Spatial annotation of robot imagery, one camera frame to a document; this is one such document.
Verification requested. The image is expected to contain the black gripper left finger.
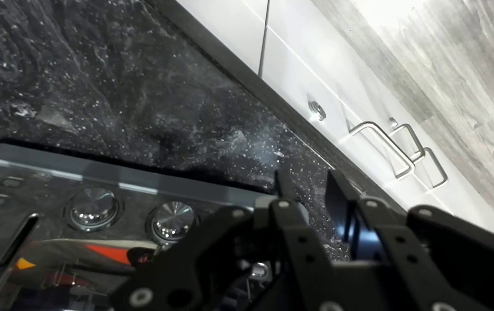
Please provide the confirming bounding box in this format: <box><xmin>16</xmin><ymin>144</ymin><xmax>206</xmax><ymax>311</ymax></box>
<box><xmin>108</xmin><ymin>169</ymin><xmax>348</xmax><ymax>311</ymax></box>

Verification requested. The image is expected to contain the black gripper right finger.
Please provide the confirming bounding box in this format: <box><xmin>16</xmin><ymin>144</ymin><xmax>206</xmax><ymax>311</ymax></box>
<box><xmin>324</xmin><ymin>169</ymin><xmax>494</xmax><ymax>311</ymax></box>

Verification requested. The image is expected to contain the cream and chrome toaster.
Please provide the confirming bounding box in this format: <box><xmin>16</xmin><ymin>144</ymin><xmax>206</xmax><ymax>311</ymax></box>
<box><xmin>0</xmin><ymin>143</ymin><xmax>279</xmax><ymax>311</ymax></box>

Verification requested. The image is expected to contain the round metal cabinet knob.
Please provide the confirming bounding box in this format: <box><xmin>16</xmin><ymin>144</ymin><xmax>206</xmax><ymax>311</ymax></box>
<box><xmin>307</xmin><ymin>98</ymin><xmax>329</xmax><ymax>122</ymax></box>

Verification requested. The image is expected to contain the metal drawer handle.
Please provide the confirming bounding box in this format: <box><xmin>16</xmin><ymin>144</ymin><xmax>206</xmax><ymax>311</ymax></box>
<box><xmin>389</xmin><ymin>117</ymin><xmax>452</xmax><ymax>189</ymax></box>
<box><xmin>348</xmin><ymin>119</ymin><xmax>417</xmax><ymax>181</ymax></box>

